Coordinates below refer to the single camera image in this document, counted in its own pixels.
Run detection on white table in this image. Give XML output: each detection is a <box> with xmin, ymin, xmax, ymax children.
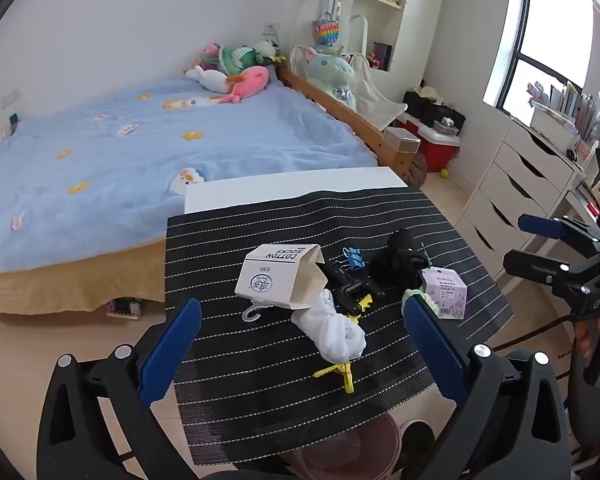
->
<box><xmin>185</xmin><ymin>167</ymin><xmax>406</xmax><ymax>213</ymax></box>

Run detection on white cardboard sock box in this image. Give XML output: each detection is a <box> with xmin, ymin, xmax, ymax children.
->
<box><xmin>234</xmin><ymin>243</ymin><xmax>328</xmax><ymax>311</ymax></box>

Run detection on bed with blue blanket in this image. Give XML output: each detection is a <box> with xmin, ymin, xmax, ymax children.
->
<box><xmin>0</xmin><ymin>77</ymin><xmax>381</xmax><ymax>273</ymax></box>

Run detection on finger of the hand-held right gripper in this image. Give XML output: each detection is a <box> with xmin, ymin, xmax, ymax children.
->
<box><xmin>502</xmin><ymin>249</ymin><xmax>600</xmax><ymax>292</ymax></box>
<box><xmin>517</xmin><ymin>214</ymin><xmax>600</xmax><ymax>252</ymax></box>

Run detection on pink and green plush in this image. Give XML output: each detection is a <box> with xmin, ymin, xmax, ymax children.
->
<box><xmin>198</xmin><ymin>42</ymin><xmax>223</xmax><ymax>71</ymax></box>

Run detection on rainbow knitted bag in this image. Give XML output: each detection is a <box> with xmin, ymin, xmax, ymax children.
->
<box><xmin>312</xmin><ymin>19</ymin><xmax>342</xmax><ymax>50</ymax></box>

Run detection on black striped placemat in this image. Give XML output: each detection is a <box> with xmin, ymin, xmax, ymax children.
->
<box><xmin>165</xmin><ymin>186</ymin><xmax>515</xmax><ymax>466</ymax></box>

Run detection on white drawer chest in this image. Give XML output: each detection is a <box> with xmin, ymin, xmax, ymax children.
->
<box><xmin>455</xmin><ymin>110</ymin><xmax>588</xmax><ymax>281</ymax></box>

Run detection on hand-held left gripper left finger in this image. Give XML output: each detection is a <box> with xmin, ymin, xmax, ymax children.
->
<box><xmin>37</xmin><ymin>297</ymin><xmax>203</xmax><ymax>480</ymax></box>

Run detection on tan bed sheet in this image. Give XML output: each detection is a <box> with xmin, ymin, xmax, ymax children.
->
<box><xmin>0</xmin><ymin>237</ymin><xmax>168</xmax><ymax>316</ymax></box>

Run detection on black round stool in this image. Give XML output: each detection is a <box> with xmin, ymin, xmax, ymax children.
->
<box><xmin>565</xmin><ymin>355</ymin><xmax>600</xmax><ymax>461</ymax></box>

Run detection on white socks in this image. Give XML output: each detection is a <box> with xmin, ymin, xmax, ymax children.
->
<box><xmin>291</xmin><ymin>287</ymin><xmax>368</xmax><ymax>363</ymax></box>

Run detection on white duck plush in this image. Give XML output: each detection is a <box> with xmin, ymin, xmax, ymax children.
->
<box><xmin>254</xmin><ymin>40</ymin><xmax>283</xmax><ymax>63</ymax></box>

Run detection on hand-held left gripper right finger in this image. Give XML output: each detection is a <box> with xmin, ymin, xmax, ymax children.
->
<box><xmin>402</xmin><ymin>292</ymin><xmax>573</xmax><ymax>480</ymax></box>

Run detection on pink plastic bin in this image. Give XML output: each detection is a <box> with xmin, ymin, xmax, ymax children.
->
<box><xmin>300</xmin><ymin>412</ymin><xmax>406</xmax><ymax>480</ymax></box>

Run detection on red cooler box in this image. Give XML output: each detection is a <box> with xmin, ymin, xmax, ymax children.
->
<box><xmin>397</xmin><ymin>119</ymin><xmax>462</xmax><ymax>173</ymax></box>

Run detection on white wall shelf unit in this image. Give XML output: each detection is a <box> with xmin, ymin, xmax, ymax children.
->
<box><xmin>300</xmin><ymin>0</ymin><xmax>456</xmax><ymax>76</ymax></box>

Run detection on row of books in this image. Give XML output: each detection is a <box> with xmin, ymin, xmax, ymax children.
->
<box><xmin>527</xmin><ymin>80</ymin><xmax>600</xmax><ymax>146</ymax></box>

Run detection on black storage boxes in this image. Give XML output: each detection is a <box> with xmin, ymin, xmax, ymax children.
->
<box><xmin>402</xmin><ymin>90</ymin><xmax>467</xmax><ymax>128</ymax></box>

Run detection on teal unicorn plush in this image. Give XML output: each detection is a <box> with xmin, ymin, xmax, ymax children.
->
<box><xmin>300</xmin><ymin>46</ymin><xmax>358</xmax><ymax>111</ymax></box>

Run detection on blue binder clip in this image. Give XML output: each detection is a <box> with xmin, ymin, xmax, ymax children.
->
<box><xmin>341</xmin><ymin>247</ymin><xmax>368</xmax><ymax>273</ymax></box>

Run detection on green striped plush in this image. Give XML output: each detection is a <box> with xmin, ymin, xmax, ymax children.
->
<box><xmin>219</xmin><ymin>46</ymin><xmax>261</xmax><ymax>75</ymax></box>

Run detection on pale green plastic item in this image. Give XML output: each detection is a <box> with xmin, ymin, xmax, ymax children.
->
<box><xmin>401</xmin><ymin>287</ymin><xmax>440</xmax><ymax>317</ymax></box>

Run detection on white seal plush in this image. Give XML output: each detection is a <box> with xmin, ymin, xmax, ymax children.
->
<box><xmin>185</xmin><ymin>66</ymin><xmax>231</xmax><ymax>93</ymax></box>

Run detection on black cloth bundle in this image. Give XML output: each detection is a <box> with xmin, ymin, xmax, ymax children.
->
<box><xmin>370</xmin><ymin>229</ymin><xmax>431</xmax><ymax>286</ymax></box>

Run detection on black plastic clip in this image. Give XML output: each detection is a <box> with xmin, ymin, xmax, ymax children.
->
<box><xmin>325</xmin><ymin>262</ymin><xmax>355</xmax><ymax>287</ymax></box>
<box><xmin>335</xmin><ymin>280</ymin><xmax>386</xmax><ymax>313</ymax></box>

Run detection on clear plastic box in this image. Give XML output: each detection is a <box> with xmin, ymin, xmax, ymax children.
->
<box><xmin>382</xmin><ymin>126</ymin><xmax>422</xmax><ymax>155</ymax></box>

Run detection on white desk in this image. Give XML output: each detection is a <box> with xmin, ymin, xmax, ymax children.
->
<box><xmin>562</xmin><ymin>180</ymin><xmax>600</xmax><ymax>226</ymax></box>

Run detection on white fabric net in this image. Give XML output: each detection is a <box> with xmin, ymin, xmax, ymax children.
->
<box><xmin>347</xmin><ymin>55</ymin><xmax>408</xmax><ymax>128</ymax></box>

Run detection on yellow plastic hair clip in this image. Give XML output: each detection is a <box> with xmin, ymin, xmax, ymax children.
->
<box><xmin>314</xmin><ymin>360</ymin><xmax>356</xmax><ymax>395</ymax></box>
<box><xmin>347</xmin><ymin>294</ymin><xmax>374</xmax><ymax>323</ymax></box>

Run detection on wooden bed frame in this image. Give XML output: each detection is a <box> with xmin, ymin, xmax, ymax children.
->
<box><xmin>275</xmin><ymin>65</ymin><xmax>421</xmax><ymax>181</ymax></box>

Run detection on white plastic hook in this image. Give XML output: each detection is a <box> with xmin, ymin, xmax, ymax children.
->
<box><xmin>241</xmin><ymin>301</ymin><xmax>273</xmax><ymax>323</ymax></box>

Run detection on white storage box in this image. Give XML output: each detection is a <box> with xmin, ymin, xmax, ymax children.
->
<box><xmin>530</xmin><ymin>106</ymin><xmax>581</xmax><ymax>148</ymax></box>

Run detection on purple box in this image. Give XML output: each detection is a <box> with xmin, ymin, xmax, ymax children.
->
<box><xmin>372</xmin><ymin>42</ymin><xmax>393</xmax><ymax>71</ymax></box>

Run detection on person's right hand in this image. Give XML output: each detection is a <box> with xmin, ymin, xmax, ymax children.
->
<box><xmin>577</xmin><ymin>316</ymin><xmax>600</xmax><ymax>363</ymax></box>

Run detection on toy bricks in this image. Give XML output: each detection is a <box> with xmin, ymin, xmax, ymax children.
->
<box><xmin>106</xmin><ymin>297</ymin><xmax>145</xmax><ymax>318</ymax></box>

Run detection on brown bean bag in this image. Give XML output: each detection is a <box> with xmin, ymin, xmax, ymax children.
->
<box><xmin>405</xmin><ymin>152</ymin><xmax>429</xmax><ymax>186</ymax></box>

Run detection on pink fish plush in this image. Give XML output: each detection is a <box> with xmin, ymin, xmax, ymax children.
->
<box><xmin>219</xmin><ymin>66</ymin><xmax>271</xmax><ymax>106</ymax></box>

